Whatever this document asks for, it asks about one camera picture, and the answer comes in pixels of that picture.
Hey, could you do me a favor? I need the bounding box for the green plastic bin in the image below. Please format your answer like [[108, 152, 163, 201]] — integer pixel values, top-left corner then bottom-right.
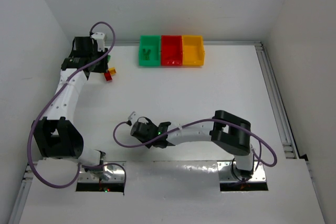
[[139, 35, 161, 67]]

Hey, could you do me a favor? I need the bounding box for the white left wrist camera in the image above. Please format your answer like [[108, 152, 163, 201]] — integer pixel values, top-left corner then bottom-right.
[[90, 33, 107, 52]]

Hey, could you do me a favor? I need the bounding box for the red plastic bin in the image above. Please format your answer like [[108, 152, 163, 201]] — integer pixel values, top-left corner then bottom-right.
[[161, 35, 183, 66]]

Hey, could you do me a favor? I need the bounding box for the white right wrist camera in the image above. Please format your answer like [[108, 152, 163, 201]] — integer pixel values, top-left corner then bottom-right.
[[128, 111, 136, 122]]

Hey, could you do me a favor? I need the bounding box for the yellow plastic bin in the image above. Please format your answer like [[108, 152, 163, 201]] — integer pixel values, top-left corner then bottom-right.
[[182, 35, 205, 67]]

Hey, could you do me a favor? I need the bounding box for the lego brick tower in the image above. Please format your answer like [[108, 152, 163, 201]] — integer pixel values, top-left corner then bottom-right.
[[103, 68, 117, 82]]

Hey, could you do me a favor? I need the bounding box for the green lego brick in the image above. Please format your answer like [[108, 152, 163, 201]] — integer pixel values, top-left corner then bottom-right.
[[142, 48, 151, 61]]

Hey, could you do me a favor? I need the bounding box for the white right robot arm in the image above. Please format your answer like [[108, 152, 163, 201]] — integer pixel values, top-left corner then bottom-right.
[[130, 118, 254, 181]]

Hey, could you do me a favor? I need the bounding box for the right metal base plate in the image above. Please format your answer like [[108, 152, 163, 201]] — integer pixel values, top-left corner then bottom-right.
[[217, 161, 267, 183]]

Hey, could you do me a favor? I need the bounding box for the aluminium frame rail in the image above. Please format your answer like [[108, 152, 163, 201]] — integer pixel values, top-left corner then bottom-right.
[[255, 43, 299, 159]]

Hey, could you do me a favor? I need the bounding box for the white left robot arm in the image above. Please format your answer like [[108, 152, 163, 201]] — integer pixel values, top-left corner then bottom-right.
[[34, 33, 108, 166]]

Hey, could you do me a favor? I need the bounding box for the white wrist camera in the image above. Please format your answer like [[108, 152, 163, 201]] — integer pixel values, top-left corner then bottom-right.
[[90, 33, 107, 52], [128, 111, 136, 122]]

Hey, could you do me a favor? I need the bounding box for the metal base plate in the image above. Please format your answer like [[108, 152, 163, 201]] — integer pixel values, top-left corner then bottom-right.
[[79, 162, 127, 183], [217, 161, 267, 183]]

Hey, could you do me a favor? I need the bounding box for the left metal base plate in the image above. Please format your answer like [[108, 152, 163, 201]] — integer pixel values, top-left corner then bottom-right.
[[79, 162, 127, 183]]

